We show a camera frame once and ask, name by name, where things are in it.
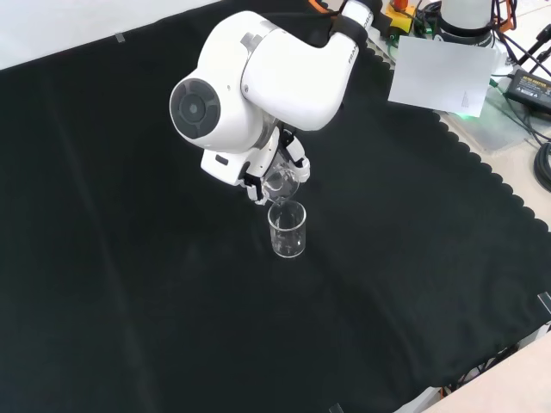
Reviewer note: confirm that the grey tape piece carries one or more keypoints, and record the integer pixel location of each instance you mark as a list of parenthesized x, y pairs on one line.
[(120, 38), (336, 408), (546, 301)]

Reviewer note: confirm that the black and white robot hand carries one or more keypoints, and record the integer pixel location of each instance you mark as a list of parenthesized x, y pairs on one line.
[(228, 165)]

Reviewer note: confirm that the white paper sheet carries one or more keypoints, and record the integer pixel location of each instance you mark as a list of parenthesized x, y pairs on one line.
[(443, 73)]

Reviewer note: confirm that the black power adapter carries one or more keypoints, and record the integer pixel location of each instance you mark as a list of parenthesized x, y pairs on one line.
[(531, 88)]

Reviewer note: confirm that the black tripod leg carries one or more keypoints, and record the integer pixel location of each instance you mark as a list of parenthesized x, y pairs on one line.
[(536, 45)]

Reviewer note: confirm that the yellow stop button box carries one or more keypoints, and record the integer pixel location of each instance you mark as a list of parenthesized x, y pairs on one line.
[(398, 21)]

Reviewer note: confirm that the small clear glass beaker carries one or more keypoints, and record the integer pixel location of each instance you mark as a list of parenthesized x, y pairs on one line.
[(277, 185)]

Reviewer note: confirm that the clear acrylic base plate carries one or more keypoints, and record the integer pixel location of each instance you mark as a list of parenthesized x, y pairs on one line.
[(499, 125)]

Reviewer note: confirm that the tall clear glass beaker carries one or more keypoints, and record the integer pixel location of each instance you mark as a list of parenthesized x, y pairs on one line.
[(287, 241)]

